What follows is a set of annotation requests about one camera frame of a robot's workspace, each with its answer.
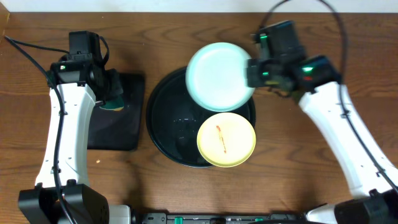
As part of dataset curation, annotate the green scouring sponge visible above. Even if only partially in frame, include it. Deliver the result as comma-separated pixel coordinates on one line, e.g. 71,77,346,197
100,95,124,111

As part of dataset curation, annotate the light blue plate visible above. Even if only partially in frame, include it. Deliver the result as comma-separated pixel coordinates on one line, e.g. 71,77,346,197
185,42,254,112

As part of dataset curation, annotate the yellow plate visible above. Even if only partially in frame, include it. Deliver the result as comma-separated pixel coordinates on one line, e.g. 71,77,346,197
197,113,256,167

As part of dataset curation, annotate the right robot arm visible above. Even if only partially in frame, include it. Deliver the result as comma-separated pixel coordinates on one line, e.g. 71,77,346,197
246,56,397,223

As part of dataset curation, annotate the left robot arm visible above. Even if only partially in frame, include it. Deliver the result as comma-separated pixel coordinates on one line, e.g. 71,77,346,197
18,61,133,223

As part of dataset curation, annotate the black rectangular tray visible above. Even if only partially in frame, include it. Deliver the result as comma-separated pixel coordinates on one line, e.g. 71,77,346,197
88,73,145,151

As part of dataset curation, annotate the black round tray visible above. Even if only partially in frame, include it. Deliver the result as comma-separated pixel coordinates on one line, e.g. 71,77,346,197
146,65,256,169

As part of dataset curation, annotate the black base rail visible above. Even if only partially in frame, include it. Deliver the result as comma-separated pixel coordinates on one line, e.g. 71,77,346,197
132,212,308,224

